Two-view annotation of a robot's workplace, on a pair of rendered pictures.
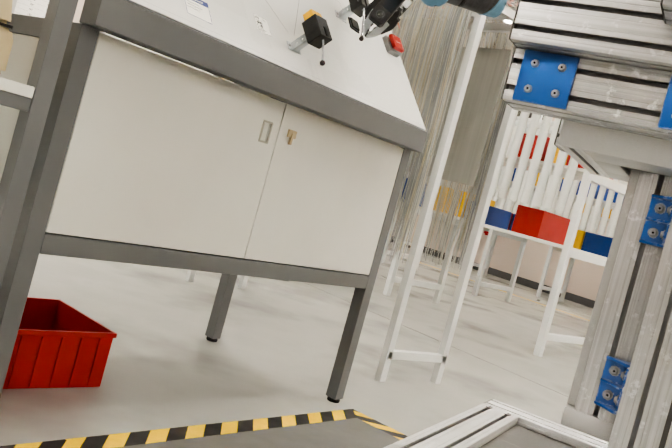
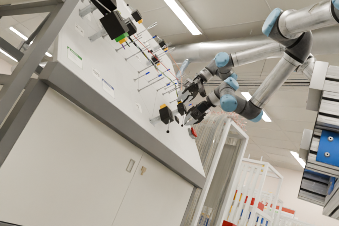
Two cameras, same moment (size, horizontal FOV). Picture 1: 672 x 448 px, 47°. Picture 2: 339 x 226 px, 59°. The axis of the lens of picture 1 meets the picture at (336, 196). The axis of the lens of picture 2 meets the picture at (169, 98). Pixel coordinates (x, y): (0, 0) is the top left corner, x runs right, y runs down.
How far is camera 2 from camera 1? 0.61 m
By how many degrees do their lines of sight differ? 21
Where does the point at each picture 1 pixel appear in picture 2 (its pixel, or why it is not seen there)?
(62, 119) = (8, 135)
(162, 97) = (77, 134)
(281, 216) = (129, 217)
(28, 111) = not seen: outside the picture
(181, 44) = (96, 104)
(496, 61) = (228, 150)
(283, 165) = (136, 186)
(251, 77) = (130, 132)
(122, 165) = (42, 173)
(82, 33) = (37, 85)
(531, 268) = not seen: outside the picture
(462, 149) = (210, 189)
